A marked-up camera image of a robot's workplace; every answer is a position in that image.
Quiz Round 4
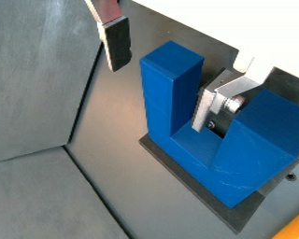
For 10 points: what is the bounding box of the yellow long block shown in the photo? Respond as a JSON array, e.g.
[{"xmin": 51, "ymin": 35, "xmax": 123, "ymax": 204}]
[{"xmin": 272, "ymin": 215, "xmax": 299, "ymax": 239}]

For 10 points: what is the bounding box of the blue U-shaped block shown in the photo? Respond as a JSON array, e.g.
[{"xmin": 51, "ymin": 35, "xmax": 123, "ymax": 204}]
[{"xmin": 141, "ymin": 41, "xmax": 299, "ymax": 208}]

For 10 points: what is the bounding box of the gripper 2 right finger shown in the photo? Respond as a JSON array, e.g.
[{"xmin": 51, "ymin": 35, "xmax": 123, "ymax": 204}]
[{"xmin": 193, "ymin": 68, "xmax": 258, "ymax": 132}]

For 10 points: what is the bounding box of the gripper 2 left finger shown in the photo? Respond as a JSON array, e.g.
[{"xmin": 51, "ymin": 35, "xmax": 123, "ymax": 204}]
[{"xmin": 84, "ymin": 0, "xmax": 133, "ymax": 72}]

